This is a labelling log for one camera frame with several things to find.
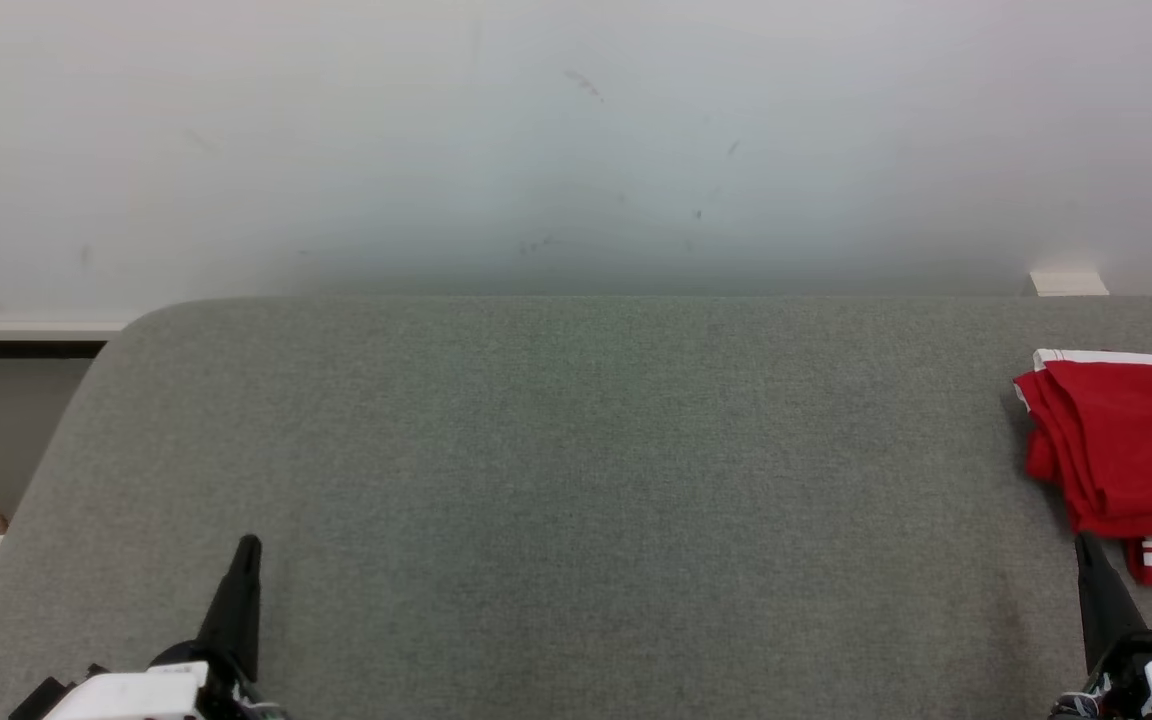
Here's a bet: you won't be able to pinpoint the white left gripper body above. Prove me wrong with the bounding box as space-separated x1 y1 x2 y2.
8 660 287 720

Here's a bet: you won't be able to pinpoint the grey fabric sofa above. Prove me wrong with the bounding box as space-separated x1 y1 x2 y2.
0 295 1152 720

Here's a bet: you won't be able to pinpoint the red shorts with white trim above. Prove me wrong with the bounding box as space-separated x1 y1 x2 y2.
1014 348 1152 543

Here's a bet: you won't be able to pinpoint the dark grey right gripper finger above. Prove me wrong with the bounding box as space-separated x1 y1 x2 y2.
1074 532 1149 676

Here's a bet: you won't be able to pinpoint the small white wall box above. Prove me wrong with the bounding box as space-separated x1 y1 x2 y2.
1028 270 1110 297

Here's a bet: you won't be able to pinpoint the white baseboard strip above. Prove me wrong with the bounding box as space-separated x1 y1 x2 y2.
0 318 132 343

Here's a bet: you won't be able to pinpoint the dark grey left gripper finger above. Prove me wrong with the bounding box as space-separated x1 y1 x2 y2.
194 534 263 686

